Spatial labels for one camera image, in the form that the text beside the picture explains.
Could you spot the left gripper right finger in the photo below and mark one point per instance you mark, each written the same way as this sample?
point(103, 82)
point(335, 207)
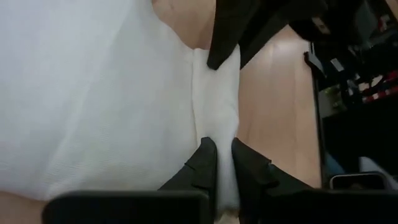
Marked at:
point(295, 207)

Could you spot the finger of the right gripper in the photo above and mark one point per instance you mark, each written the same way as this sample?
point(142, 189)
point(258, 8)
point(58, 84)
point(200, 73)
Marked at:
point(230, 31)
point(270, 21)

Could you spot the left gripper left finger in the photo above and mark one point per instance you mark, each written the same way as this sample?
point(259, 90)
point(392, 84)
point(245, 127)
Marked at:
point(130, 207)

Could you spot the white cloth napkin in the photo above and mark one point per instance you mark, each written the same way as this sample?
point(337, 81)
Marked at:
point(93, 93)

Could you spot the dark rounded-corner device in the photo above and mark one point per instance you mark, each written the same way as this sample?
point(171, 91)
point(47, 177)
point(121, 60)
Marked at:
point(357, 180)

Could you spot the red white striped object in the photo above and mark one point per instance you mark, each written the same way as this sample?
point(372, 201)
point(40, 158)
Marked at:
point(379, 90)

